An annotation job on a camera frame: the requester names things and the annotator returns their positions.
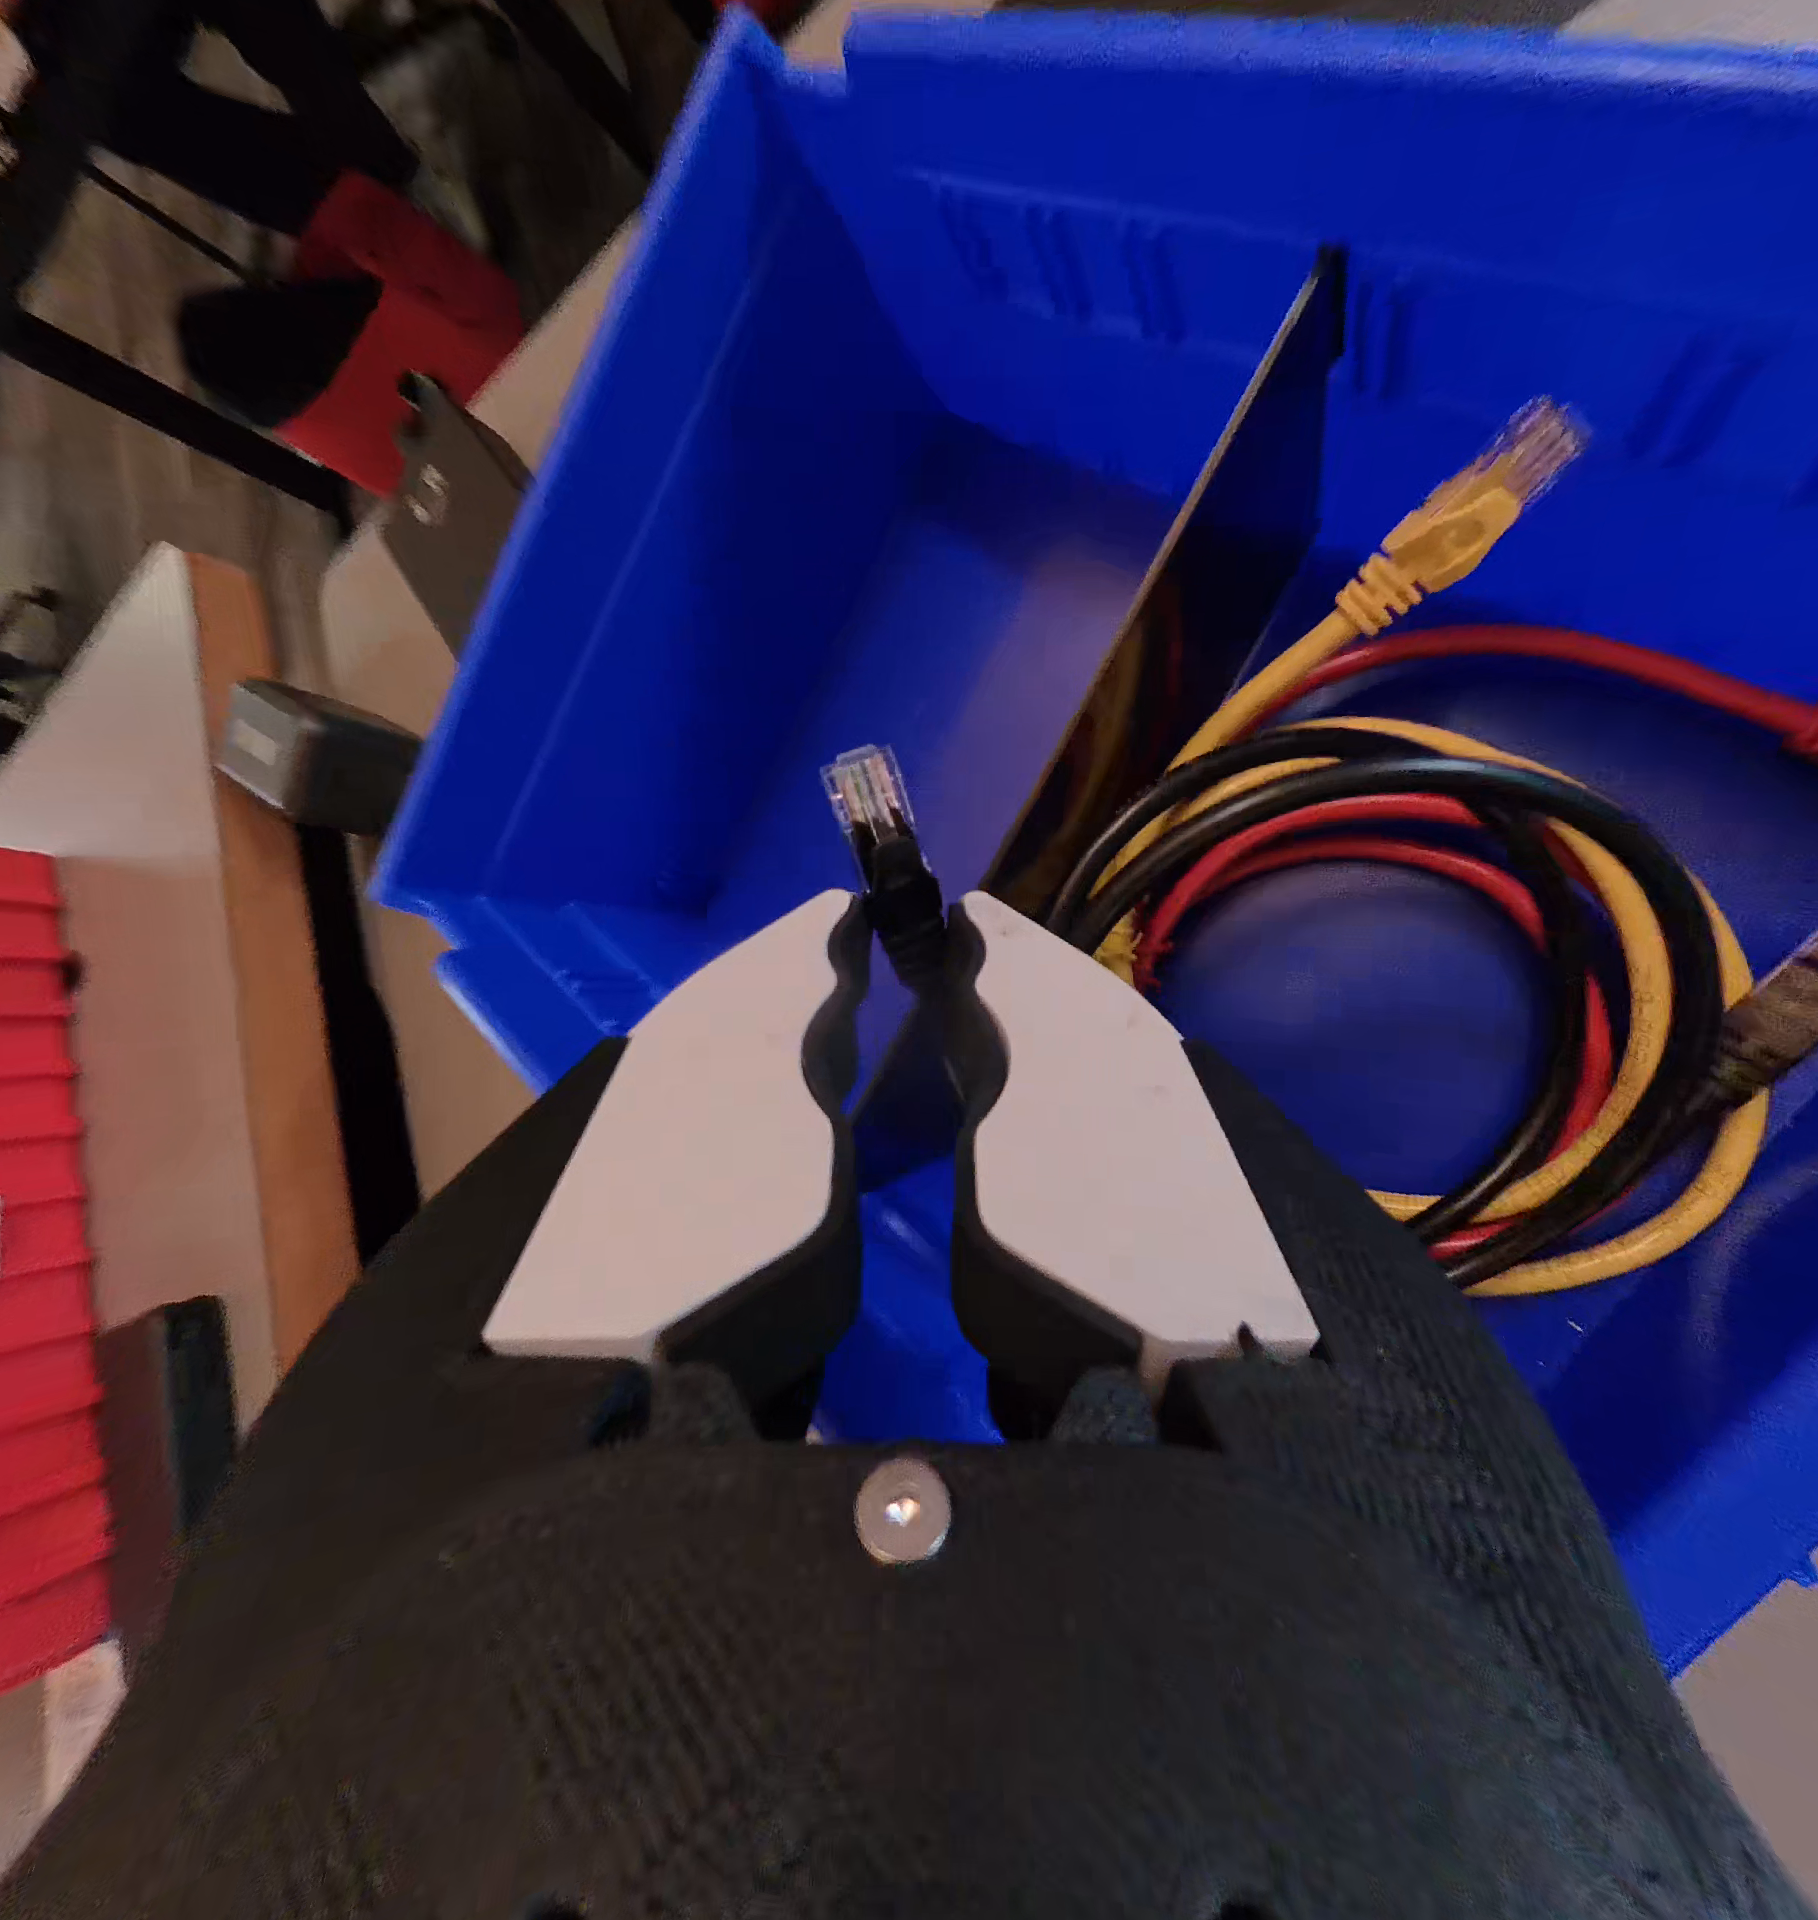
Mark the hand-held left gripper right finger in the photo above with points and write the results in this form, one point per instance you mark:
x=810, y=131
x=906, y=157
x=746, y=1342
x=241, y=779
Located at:
x=1120, y=1172

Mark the black power adapter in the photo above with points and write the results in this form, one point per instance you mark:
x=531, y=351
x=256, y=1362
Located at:
x=326, y=750

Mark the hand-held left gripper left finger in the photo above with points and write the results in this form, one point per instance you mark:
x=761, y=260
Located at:
x=701, y=1154

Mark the black bin divider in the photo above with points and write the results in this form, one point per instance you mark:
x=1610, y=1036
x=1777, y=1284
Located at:
x=1223, y=599

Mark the blue plastic bin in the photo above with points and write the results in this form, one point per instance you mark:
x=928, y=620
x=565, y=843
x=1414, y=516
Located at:
x=791, y=494

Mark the grey metal bracket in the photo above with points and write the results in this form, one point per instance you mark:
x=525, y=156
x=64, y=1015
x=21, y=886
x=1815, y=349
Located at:
x=452, y=509

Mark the red ribbed box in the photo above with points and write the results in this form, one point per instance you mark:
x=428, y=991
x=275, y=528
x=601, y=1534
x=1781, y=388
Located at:
x=23, y=1275

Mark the red stool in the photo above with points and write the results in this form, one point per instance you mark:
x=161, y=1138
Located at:
x=430, y=315

